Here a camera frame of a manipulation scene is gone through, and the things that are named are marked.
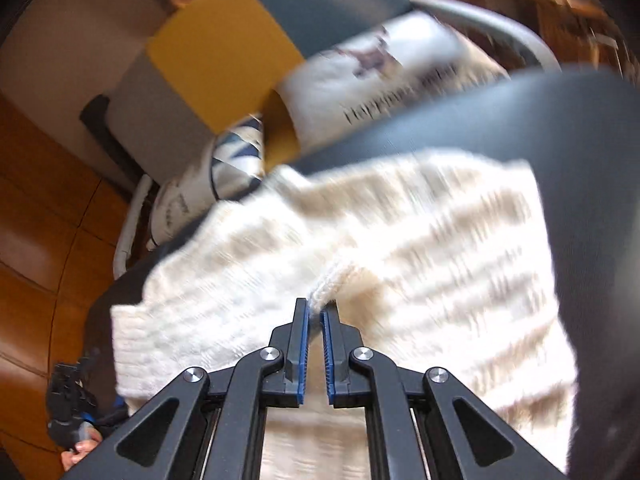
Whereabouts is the yellow blue grey sofa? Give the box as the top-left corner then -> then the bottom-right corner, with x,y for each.
79,0 -> 561,191

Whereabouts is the white knitted sweater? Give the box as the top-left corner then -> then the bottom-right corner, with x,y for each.
111,151 -> 577,469

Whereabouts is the operator left hand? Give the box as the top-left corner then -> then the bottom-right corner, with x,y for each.
61,434 -> 103,471

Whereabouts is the wooden cluttered table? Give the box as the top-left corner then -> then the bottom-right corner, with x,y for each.
480,0 -> 639,84

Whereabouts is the deer print pillow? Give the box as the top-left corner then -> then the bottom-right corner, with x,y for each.
277,11 -> 508,154

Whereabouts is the blue triangle pattern pillow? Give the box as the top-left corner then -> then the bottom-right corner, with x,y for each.
146,115 -> 265,252

